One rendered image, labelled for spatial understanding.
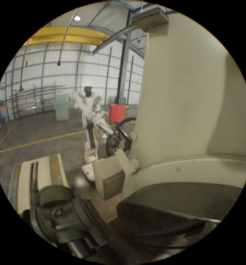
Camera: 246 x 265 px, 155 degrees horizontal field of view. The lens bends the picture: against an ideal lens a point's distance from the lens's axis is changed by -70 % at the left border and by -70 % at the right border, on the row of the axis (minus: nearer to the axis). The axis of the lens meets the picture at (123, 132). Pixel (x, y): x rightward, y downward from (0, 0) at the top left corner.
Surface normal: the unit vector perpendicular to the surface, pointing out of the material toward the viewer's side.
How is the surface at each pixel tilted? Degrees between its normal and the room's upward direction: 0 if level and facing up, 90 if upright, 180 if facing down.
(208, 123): 90
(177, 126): 90
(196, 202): 32
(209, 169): 90
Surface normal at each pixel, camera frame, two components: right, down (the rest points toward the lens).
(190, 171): -0.78, 0.19
